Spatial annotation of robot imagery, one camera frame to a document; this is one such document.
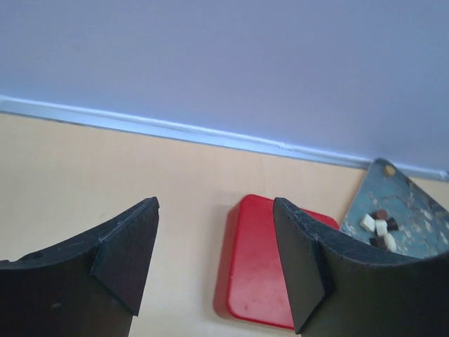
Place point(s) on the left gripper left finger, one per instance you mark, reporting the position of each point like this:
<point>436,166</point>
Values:
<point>91,284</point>

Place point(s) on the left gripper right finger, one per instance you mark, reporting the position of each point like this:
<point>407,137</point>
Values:
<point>339,286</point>

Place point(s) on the red box lid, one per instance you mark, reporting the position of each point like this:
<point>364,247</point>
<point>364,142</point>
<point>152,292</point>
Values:
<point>250,286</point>

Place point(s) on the white square chocolate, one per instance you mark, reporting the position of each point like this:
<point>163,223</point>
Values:
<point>368,223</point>

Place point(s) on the blue floral tray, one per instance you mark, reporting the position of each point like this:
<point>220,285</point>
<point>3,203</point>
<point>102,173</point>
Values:
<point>417,223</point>

